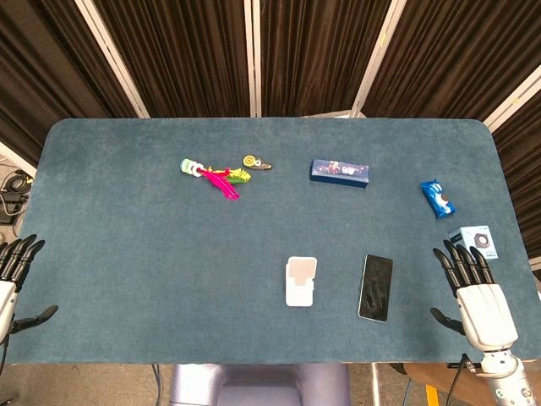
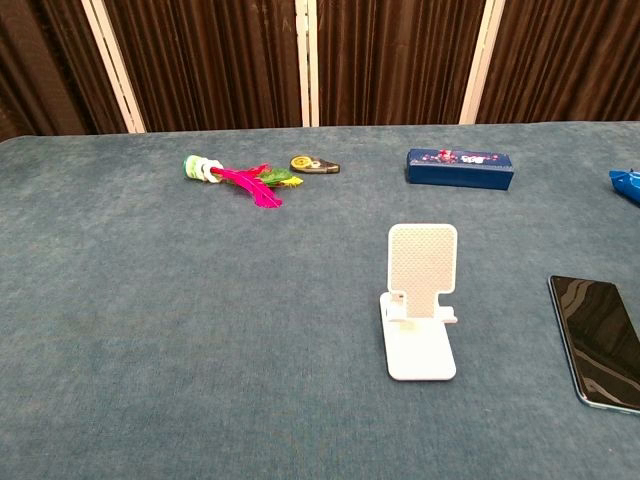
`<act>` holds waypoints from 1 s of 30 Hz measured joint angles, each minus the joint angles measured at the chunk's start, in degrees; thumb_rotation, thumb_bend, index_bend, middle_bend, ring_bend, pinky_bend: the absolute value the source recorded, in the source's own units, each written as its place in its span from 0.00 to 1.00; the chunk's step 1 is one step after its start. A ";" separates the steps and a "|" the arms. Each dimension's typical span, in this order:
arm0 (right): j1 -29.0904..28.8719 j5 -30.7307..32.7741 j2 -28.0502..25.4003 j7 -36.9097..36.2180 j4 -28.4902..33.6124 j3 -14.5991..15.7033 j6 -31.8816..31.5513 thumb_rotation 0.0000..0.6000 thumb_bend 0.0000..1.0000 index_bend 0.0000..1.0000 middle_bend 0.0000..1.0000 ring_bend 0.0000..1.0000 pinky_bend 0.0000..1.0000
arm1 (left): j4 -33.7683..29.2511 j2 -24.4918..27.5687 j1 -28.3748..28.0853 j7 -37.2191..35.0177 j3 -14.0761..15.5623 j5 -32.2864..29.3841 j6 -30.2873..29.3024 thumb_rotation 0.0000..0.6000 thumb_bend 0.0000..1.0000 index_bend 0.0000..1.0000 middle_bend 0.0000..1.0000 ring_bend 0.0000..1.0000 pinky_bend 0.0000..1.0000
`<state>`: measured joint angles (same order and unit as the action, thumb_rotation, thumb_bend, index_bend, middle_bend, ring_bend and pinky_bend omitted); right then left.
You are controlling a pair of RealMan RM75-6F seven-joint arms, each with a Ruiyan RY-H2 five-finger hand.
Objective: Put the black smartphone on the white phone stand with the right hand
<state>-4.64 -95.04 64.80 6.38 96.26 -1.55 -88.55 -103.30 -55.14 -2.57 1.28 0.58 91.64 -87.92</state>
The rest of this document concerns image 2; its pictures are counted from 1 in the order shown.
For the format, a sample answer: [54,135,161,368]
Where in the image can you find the dark blue printed box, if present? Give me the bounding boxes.
[404,147,516,192]

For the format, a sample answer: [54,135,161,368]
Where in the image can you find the white phone stand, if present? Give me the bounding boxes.
[379,223,459,383]

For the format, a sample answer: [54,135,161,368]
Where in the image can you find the white screen frame post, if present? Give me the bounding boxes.
[80,0,147,134]
[294,0,321,128]
[458,0,506,126]

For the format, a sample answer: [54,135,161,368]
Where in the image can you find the dark brown pleated curtain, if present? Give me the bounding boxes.
[0,0,640,143]

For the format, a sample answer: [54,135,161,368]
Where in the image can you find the blue plastic package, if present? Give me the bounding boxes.
[608,169,640,207]

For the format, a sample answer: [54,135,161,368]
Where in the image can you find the correction tape dispenser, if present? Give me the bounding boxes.
[289,155,342,176]

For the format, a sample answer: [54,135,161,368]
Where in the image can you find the black smartphone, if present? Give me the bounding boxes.
[548,274,640,416]

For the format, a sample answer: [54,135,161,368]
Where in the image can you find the feather shuttlecock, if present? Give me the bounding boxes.
[182,154,305,211]

